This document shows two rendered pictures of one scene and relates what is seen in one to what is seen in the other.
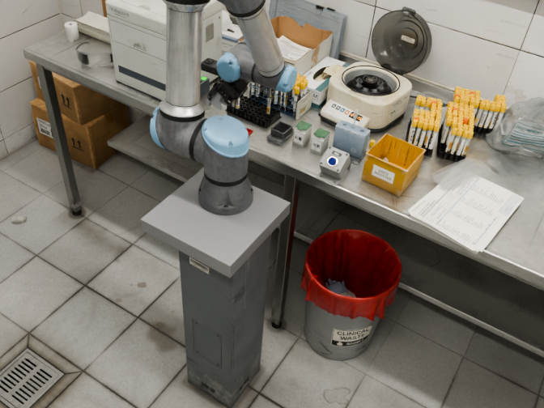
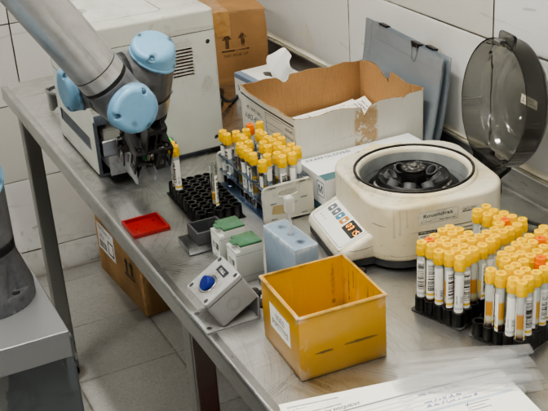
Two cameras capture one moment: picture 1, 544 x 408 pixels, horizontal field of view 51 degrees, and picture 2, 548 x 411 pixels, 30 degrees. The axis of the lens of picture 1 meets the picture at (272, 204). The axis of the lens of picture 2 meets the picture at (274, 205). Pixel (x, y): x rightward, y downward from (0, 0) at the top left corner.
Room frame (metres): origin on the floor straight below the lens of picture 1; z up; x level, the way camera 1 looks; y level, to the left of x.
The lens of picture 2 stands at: (0.36, -1.03, 1.68)
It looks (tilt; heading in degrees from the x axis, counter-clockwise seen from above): 26 degrees down; 36
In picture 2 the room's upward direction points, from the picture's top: 4 degrees counter-clockwise
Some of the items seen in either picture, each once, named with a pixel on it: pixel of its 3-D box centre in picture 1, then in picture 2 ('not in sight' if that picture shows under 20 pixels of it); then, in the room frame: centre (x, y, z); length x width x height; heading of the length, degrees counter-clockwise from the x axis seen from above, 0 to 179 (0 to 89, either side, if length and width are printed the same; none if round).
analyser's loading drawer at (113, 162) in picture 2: not in sight; (109, 143); (1.72, 0.38, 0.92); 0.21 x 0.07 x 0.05; 61
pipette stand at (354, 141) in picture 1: (350, 141); (292, 262); (1.47, -0.23, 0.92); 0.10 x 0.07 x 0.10; 63
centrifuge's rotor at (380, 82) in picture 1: (369, 87); (413, 183); (1.73, -0.30, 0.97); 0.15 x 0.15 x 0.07
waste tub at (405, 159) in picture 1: (393, 164); (323, 315); (1.37, -0.35, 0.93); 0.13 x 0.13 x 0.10; 58
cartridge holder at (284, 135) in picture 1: (281, 132); (207, 234); (1.54, -0.01, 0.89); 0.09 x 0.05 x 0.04; 150
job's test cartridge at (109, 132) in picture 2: not in sight; (112, 134); (1.71, 0.36, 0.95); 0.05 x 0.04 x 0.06; 151
